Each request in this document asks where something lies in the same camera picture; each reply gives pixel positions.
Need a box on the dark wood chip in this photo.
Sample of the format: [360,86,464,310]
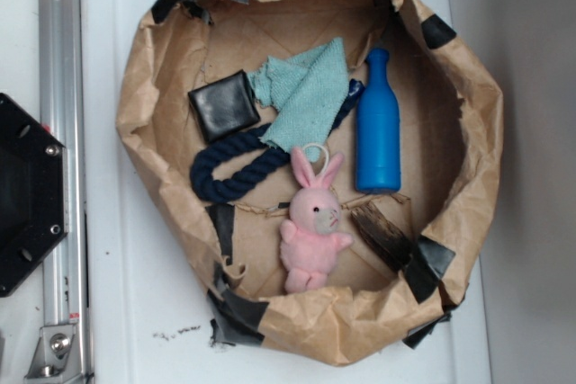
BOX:
[351,202,413,272]

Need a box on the pink plush bunny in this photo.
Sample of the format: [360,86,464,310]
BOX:
[280,147,354,293]

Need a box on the teal cloth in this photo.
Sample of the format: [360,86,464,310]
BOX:
[247,37,348,152]

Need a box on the black leather square pouch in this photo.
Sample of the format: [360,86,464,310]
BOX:
[188,70,260,144]

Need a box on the blue plastic bottle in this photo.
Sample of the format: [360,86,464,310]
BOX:
[355,49,401,194]

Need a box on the brown paper bag bin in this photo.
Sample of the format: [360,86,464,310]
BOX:
[116,0,503,365]

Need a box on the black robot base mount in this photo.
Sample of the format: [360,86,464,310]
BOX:
[1,94,67,298]

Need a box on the aluminium extrusion rail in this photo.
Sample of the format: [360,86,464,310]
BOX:
[37,0,94,329]

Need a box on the metal corner bracket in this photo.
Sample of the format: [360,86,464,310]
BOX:
[23,324,84,384]

